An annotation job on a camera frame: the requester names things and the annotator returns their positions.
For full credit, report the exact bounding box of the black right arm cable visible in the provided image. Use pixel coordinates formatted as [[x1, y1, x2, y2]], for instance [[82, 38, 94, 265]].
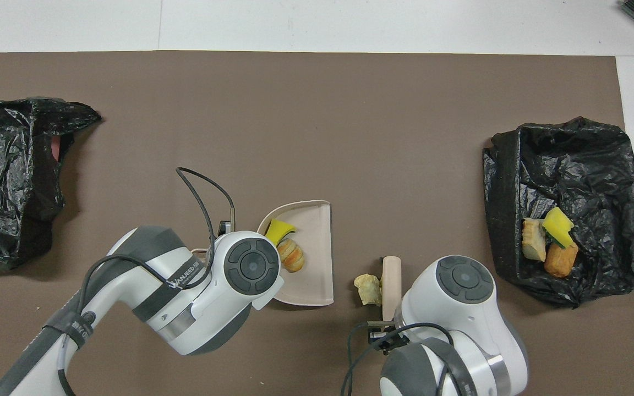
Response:
[[341, 321, 455, 396]]

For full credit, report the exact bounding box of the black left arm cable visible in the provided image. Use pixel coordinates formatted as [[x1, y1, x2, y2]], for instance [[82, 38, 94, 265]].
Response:
[[58, 167, 236, 396]]

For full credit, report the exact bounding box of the brown toy bread roll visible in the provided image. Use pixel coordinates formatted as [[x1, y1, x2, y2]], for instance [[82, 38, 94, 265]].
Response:
[[544, 242, 579, 278]]

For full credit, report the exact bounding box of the brown table mat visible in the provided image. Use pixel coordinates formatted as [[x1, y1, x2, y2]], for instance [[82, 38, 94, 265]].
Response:
[[0, 51, 634, 396]]

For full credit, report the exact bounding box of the beige hand brush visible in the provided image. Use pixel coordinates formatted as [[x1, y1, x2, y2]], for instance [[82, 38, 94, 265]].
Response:
[[381, 256, 402, 322]]

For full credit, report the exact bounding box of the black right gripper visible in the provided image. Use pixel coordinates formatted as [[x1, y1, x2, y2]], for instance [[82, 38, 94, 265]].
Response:
[[368, 320, 407, 353]]

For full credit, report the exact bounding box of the black trash bag bin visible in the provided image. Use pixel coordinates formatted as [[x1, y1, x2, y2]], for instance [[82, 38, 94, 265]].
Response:
[[482, 116, 634, 309]]

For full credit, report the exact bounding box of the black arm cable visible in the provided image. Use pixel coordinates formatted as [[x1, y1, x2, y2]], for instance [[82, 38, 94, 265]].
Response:
[[58, 167, 236, 396], [341, 321, 455, 396]]

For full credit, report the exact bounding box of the pale bread chunk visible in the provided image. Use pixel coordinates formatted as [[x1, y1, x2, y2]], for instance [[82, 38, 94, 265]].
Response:
[[354, 273, 382, 306]]

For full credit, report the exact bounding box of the yellow sponge piece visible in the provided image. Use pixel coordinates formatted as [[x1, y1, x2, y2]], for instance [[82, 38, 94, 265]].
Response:
[[265, 219, 297, 246]]

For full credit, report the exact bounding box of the striped toy croissant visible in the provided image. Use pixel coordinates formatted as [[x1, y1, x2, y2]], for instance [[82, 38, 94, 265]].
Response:
[[522, 218, 547, 262], [277, 238, 305, 273]]

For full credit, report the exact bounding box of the beige plastic dustpan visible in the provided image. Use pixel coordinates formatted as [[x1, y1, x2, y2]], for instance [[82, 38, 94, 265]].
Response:
[[190, 200, 333, 306]]

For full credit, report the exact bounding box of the yellow and green sponge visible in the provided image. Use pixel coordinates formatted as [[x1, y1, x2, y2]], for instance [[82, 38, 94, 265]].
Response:
[[542, 207, 575, 249]]

